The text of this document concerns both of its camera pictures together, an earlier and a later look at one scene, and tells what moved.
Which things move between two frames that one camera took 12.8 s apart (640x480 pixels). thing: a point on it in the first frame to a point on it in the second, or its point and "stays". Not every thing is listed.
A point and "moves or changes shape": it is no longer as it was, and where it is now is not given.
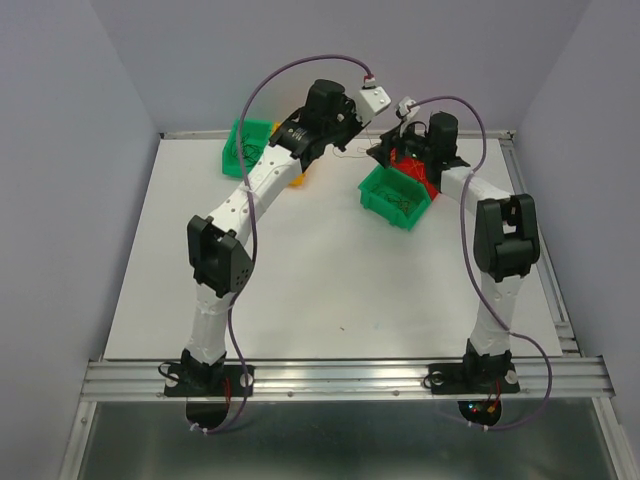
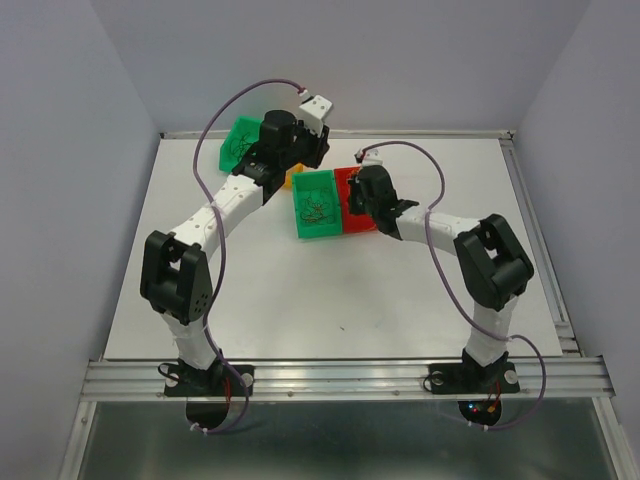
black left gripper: (348, 106) to (320, 145)
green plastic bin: (395, 196) moves or changes shape
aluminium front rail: (344, 380) stays
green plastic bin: (255, 134) stays
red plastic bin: (413, 166) to (351, 222)
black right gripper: (389, 139) to (355, 185)
